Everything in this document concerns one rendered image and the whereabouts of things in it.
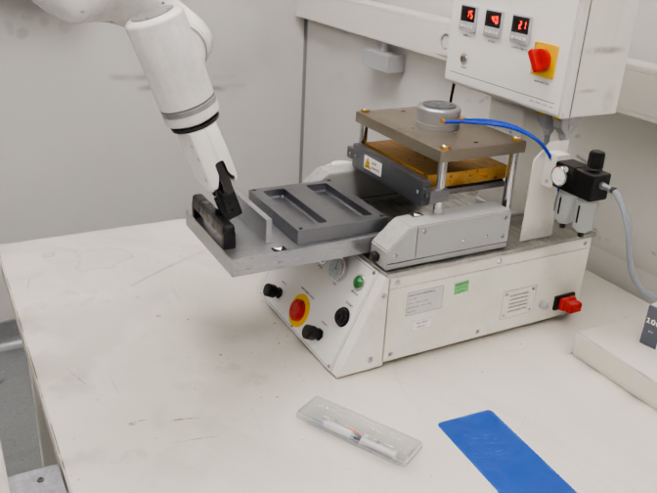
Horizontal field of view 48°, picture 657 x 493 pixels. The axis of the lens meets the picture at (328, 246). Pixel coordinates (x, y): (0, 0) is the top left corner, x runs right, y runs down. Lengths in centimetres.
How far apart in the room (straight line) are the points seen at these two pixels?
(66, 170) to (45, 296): 117
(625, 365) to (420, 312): 34
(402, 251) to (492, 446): 32
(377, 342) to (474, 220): 26
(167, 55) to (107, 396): 52
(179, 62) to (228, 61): 164
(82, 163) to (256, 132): 64
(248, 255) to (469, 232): 38
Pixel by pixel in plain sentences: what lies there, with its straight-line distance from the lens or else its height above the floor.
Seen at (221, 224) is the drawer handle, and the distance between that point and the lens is 112.
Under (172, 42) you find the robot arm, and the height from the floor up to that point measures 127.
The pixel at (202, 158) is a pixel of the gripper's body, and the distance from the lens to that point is 109.
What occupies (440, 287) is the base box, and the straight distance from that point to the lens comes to 124.
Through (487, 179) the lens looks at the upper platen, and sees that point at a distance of 128.
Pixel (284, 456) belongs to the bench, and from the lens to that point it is 106.
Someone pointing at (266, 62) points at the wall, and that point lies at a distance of 274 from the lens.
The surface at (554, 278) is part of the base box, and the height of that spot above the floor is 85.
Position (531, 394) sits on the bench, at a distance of 125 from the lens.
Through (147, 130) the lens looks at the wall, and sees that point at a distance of 265.
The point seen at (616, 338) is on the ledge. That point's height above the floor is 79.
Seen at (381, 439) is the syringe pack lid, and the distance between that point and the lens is 107.
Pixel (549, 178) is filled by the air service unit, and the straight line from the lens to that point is 131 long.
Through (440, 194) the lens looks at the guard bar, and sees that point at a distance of 121.
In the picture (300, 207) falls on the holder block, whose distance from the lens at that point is 125.
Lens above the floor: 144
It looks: 24 degrees down
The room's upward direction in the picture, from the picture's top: 3 degrees clockwise
